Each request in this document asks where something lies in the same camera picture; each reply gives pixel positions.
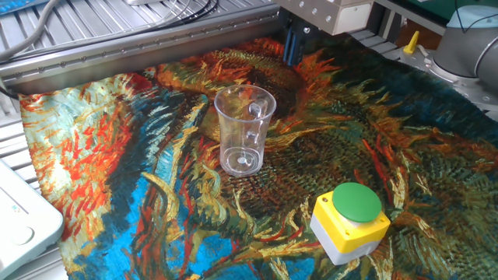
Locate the silver Schunk gripper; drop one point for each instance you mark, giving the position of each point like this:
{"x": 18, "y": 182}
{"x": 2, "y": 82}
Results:
{"x": 311, "y": 9}

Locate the clear plastic cup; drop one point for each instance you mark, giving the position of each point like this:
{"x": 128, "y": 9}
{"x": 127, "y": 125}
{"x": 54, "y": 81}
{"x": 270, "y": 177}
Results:
{"x": 243, "y": 148}

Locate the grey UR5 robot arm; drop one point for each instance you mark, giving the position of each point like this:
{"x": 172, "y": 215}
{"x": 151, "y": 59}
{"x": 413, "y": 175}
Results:
{"x": 459, "y": 50}

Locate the sunflower painting cloth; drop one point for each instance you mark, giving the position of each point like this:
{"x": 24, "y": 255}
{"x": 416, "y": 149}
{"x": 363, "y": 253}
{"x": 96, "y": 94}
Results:
{"x": 311, "y": 148}

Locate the yellow plastic clip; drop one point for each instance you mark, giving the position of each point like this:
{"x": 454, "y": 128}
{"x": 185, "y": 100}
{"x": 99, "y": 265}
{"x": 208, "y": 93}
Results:
{"x": 411, "y": 44}

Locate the yellow box green push button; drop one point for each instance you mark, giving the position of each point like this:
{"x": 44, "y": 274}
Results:
{"x": 350, "y": 229}

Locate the blue flat object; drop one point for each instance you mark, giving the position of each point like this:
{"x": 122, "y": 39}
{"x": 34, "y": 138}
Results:
{"x": 19, "y": 4}

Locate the white plastic device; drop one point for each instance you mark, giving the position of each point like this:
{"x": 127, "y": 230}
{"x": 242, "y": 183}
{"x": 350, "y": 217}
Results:
{"x": 23, "y": 225}

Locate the aluminium table rail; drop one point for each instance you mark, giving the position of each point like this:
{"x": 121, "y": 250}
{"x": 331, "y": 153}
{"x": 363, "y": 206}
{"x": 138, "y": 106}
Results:
{"x": 116, "y": 58}

